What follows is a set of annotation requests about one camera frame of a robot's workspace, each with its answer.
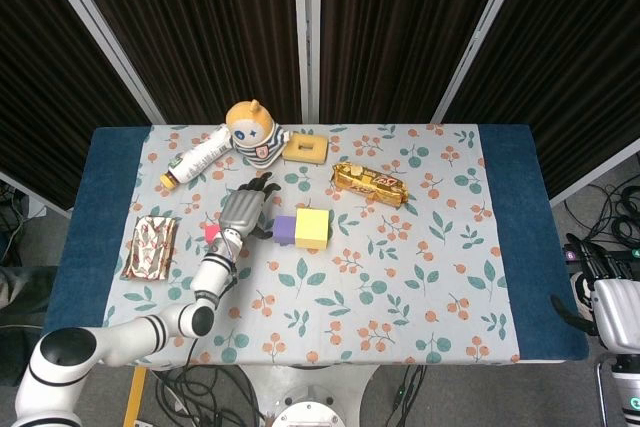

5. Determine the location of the yellow floor bar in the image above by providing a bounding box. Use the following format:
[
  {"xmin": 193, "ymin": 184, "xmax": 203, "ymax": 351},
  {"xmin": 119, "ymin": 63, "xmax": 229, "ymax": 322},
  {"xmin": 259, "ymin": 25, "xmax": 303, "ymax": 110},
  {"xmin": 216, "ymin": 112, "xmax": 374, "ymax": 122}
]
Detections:
[{"xmin": 123, "ymin": 366, "xmax": 149, "ymax": 427}]

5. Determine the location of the yellow sponge block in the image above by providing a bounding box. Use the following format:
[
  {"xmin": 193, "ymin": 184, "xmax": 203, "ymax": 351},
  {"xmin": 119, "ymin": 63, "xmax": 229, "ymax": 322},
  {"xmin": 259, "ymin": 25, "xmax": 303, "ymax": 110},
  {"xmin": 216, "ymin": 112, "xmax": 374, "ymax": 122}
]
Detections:
[{"xmin": 282, "ymin": 133, "xmax": 329, "ymax": 166}]

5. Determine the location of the black cable green light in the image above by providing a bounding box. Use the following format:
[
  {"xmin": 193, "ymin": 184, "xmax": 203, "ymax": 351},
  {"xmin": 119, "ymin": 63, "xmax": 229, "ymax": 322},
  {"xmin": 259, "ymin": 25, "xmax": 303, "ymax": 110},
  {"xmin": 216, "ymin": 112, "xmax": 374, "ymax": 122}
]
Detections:
[{"xmin": 384, "ymin": 364, "xmax": 427, "ymax": 423}]

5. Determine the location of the round white robot base disc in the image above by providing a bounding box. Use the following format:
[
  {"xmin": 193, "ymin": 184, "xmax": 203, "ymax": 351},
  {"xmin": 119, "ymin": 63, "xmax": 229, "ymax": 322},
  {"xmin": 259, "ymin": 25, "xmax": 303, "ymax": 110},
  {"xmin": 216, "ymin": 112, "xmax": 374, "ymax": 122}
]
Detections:
[{"xmin": 272, "ymin": 399, "xmax": 349, "ymax": 427}]

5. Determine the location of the gold red foil snack bag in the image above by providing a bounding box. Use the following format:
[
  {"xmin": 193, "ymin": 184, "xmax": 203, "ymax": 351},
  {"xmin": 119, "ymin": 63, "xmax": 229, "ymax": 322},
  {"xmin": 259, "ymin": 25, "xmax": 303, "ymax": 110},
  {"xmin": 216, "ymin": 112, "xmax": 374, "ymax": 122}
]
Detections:
[{"xmin": 121, "ymin": 215, "xmax": 179, "ymax": 282}]

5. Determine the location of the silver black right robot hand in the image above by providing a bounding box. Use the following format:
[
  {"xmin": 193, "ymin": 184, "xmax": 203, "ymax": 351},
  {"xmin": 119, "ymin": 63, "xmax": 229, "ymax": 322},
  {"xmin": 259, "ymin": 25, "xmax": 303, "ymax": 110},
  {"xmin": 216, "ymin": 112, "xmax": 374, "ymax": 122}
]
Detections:
[{"xmin": 549, "ymin": 234, "xmax": 640, "ymax": 353}]

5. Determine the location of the purple block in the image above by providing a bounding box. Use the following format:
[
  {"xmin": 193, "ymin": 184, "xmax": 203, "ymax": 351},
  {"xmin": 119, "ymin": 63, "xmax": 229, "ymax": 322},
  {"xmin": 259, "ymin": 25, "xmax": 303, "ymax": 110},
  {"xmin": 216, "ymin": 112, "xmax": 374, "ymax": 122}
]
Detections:
[{"xmin": 273, "ymin": 215, "xmax": 298, "ymax": 247}]

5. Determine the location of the floral print tablecloth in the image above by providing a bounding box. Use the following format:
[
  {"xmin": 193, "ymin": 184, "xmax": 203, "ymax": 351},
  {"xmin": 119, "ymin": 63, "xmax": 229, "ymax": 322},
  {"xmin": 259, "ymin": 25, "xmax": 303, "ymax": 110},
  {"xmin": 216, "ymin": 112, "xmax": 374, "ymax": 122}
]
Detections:
[{"xmin": 102, "ymin": 124, "xmax": 522, "ymax": 366}]

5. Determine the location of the gold biscuit packet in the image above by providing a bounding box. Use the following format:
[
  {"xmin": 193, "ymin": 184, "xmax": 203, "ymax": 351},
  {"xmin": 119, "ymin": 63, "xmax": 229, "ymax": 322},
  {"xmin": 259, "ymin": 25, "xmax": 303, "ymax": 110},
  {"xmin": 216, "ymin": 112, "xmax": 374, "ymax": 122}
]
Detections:
[{"xmin": 331, "ymin": 161, "xmax": 410, "ymax": 209}]

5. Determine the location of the blue table cover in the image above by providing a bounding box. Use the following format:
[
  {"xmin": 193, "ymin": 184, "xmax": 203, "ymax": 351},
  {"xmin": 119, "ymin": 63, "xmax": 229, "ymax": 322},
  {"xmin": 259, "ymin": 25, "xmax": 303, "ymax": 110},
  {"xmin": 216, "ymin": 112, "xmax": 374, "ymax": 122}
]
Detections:
[{"xmin": 43, "ymin": 124, "xmax": 590, "ymax": 363}]

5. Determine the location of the black floor cable bundle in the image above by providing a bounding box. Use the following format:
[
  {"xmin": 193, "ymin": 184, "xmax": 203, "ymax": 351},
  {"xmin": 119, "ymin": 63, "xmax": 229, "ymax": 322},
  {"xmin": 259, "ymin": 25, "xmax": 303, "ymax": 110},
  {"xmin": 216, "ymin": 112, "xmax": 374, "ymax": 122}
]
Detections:
[
  {"xmin": 564, "ymin": 181, "xmax": 640, "ymax": 253},
  {"xmin": 149, "ymin": 364, "xmax": 269, "ymax": 427}
]

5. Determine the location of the white curved pedestal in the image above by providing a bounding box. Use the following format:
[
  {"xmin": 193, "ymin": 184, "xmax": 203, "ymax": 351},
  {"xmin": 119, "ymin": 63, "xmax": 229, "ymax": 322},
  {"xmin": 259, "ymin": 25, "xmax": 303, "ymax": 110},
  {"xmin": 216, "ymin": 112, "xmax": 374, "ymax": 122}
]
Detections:
[{"xmin": 234, "ymin": 363, "xmax": 386, "ymax": 427}]

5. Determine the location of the white black sneaker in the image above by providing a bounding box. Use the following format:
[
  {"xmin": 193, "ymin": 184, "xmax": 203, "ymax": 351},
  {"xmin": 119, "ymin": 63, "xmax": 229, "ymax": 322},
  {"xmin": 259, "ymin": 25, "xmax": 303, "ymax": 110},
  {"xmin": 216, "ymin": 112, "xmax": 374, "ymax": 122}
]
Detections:
[{"xmin": 571, "ymin": 271, "xmax": 599, "ymax": 321}]

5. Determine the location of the white bottle yellow cap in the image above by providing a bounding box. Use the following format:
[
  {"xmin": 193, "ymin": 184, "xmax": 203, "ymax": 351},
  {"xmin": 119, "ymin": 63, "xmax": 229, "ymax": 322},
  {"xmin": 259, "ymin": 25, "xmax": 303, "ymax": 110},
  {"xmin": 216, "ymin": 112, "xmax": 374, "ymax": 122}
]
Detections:
[{"xmin": 159, "ymin": 127, "xmax": 234, "ymax": 192}]

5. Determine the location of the large yellow foam cube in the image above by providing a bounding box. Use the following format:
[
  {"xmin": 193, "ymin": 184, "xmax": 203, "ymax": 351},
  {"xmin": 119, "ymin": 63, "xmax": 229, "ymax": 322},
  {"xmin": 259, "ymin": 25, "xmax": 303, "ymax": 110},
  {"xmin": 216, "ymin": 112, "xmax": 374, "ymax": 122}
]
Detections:
[{"xmin": 294, "ymin": 207, "xmax": 331, "ymax": 251}]

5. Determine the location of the dark ribbed partition panel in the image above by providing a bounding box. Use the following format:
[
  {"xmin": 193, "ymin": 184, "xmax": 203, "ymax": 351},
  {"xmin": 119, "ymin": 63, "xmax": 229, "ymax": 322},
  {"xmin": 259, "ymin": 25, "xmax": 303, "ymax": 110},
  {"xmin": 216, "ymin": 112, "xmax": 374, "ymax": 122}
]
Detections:
[
  {"xmin": 432, "ymin": 0, "xmax": 640, "ymax": 206},
  {"xmin": 32, "ymin": 0, "xmax": 314, "ymax": 124},
  {"xmin": 304, "ymin": 0, "xmax": 529, "ymax": 124},
  {"xmin": 0, "ymin": 0, "xmax": 166, "ymax": 218}
]

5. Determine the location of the black power strip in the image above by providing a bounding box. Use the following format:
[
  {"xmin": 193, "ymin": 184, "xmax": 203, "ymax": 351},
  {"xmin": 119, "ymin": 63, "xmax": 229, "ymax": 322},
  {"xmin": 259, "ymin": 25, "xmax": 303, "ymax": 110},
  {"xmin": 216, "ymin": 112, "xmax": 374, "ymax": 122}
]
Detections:
[{"xmin": 562, "ymin": 244, "xmax": 640, "ymax": 276}]

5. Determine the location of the person in dark clothing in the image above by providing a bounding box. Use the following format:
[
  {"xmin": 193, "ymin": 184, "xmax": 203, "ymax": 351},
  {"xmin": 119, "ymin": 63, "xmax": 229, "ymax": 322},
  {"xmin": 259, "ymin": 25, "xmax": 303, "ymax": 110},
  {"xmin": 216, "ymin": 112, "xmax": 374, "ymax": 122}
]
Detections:
[{"xmin": 0, "ymin": 266, "xmax": 59, "ymax": 373}]

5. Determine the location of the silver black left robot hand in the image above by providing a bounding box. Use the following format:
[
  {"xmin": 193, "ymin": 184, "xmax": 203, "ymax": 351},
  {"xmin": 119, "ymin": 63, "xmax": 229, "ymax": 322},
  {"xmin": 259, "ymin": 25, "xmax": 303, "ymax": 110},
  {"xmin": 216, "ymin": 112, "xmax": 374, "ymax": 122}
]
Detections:
[{"xmin": 218, "ymin": 171, "xmax": 282, "ymax": 241}]

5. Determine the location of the yellow plush doll striped shirt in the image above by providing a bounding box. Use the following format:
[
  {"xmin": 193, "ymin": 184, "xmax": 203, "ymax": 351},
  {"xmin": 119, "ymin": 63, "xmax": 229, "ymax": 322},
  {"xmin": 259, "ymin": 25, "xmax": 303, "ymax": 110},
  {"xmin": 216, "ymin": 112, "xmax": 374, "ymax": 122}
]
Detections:
[{"xmin": 224, "ymin": 99, "xmax": 292, "ymax": 169}]

